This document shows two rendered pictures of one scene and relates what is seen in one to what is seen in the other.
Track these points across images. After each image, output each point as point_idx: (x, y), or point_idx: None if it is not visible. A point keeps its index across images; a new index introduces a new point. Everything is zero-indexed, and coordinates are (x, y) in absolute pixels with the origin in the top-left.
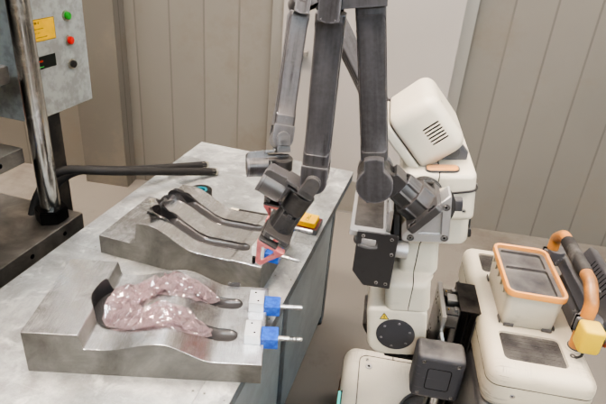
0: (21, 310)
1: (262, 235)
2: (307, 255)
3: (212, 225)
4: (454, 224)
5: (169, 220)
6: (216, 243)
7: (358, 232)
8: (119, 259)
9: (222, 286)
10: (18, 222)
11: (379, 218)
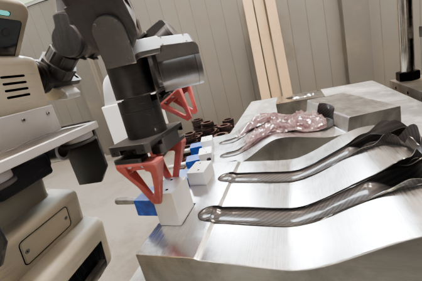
0: (421, 130)
1: None
2: (131, 280)
3: (300, 199)
4: None
5: (352, 140)
6: (270, 179)
7: (91, 121)
8: None
9: (242, 159)
10: None
11: (46, 137)
